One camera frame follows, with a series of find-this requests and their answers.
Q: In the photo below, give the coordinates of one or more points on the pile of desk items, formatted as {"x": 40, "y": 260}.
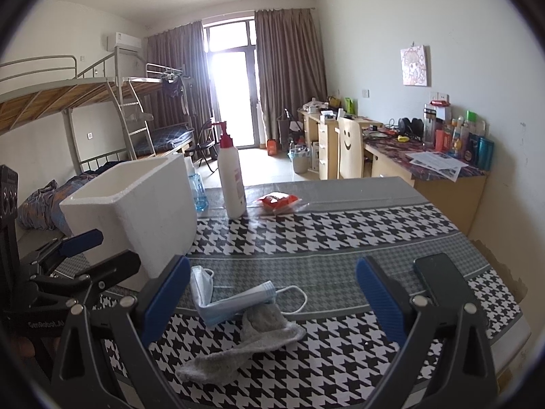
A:
{"x": 316, "y": 105}

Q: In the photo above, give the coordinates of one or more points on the clear blue water bottle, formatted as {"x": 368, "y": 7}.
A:
{"x": 198, "y": 194}

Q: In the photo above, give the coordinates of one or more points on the brown curtain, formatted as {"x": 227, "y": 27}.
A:
{"x": 289, "y": 72}
{"x": 179, "y": 72}

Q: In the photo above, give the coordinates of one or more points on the black trolley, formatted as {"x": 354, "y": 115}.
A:
{"x": 289, "y": 125}

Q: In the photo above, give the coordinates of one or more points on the glass balcony door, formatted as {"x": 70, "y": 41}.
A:
{"x": 232, "y": 85}

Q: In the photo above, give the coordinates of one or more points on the grey cloth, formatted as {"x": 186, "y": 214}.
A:
{"x": 138, "y": 118}

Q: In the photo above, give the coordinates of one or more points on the white double wall socket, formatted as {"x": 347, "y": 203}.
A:
{"x": 438, "y": 95}

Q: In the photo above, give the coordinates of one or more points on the black white houndstooth tablecloth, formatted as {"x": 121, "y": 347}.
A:
{"x": 319, "y": 238}

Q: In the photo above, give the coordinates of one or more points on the red snack packet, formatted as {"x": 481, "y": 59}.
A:
{"x": 276, "y": 202}

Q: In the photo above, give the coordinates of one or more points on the grey metal bunk bed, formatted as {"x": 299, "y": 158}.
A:
{"x": 51, "y": 93}
{"x": 170, "y": 74}

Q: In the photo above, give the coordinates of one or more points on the white pump bottle red pump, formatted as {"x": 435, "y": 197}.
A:
{"x": 232, "y": 187}

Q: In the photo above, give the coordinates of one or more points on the green packet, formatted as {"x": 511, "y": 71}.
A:
{"x": 350, "y": 105}

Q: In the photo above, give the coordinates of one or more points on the white face mask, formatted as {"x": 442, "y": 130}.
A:
{"x": 202, "y": 285}

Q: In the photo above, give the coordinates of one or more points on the blue face mask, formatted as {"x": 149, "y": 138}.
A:
{"x": 238, "y": 302}

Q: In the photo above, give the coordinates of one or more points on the wooden chair smiley cutout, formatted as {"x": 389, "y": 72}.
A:
{"x": 351, "y": 149}

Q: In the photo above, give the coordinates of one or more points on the grey sock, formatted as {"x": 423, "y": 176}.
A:
{"x": 264, "y": 323}

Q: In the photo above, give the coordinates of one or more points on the orange floor box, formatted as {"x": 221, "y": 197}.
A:
{"x": 271, "y": 147}

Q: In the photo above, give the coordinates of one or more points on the row of toiletry bottles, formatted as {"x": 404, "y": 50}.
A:
{"x": 464, "y": 140}

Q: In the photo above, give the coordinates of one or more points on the grey metal bed ladder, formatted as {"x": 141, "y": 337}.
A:
{"x": 138, "y": 130}

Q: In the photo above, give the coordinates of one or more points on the white printed papers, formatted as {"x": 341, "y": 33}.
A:
{"x": 436, "y": 164}

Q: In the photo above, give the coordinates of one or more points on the dark blue mattress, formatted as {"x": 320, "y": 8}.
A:
{"x": 172, "y": 134}

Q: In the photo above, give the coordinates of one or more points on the blue orange plaid quilt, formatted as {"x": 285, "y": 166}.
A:
{"x": 42, "y": 208}

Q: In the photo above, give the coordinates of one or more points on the pink cartoon wall picture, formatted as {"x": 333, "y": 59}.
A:
{"x": 415, "y": 64}

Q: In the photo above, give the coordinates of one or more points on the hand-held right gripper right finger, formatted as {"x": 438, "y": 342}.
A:
{"x": 379, "y": 302}

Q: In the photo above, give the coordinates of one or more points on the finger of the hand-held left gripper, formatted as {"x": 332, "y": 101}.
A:
{"x": 83, "y": 240}
{"x": 119, "y": 266}

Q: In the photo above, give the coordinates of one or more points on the white floor box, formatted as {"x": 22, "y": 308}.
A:
{"x": 315, "y": 155}

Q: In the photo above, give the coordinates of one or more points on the black smartphone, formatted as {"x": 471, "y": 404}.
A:
{"x": 438, "y": 277}

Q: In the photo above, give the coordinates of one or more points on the wooden desk patterned top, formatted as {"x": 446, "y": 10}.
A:
{"x": 447, "y": 200}

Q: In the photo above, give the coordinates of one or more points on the white foam box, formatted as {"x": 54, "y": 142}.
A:
{"x": 140, "y": 221}

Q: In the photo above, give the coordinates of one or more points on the grey floor bin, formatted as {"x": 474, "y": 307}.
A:
{"x": 299, "y": 162}

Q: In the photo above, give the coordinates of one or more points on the black folding chair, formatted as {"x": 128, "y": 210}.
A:
{"x": 204, "y": 145}

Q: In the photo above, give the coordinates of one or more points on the black headphones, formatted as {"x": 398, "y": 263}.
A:
{"x": 411, "y": 127}

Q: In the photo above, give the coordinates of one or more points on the dark hanging clothes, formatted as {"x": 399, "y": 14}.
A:
{"x": 174, "y": 91}

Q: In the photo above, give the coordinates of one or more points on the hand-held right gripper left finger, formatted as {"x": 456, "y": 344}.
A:
{"x": 166, "y": 298}

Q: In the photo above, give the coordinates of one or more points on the wooden desk with drawers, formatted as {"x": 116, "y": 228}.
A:
{"x": 323, "y": 153}

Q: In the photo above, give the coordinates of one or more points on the white air conditioner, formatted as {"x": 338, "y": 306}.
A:
{"x": 123, "y": 42}

